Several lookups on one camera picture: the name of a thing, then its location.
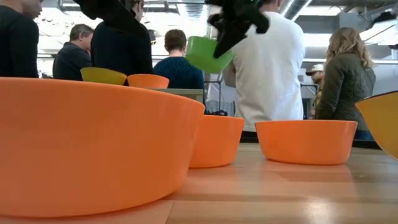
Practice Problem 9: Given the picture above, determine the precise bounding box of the pale green perforated riser shelf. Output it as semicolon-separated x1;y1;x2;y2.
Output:
149;88;205;104

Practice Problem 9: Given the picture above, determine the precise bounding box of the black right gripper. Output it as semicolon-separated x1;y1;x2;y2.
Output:
205;0;271;59

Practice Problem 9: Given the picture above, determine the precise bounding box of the green plastic mini bowl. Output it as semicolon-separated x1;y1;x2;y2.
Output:
185;35;234;75

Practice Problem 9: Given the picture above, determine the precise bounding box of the orange plastic mini bowl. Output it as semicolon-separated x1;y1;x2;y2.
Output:
127;73;170;90
0;77;206;218
254;119;358;166
189;114;246;169

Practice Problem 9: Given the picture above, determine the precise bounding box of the black wire bracket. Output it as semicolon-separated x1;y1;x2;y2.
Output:
203;80;230;117

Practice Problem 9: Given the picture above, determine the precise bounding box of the yellow bowl with patterned inside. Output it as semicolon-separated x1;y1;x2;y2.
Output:
80;67;128;86

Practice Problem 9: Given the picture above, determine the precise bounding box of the yellow bowl with dark rim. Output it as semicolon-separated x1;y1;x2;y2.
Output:
355;90;398;161

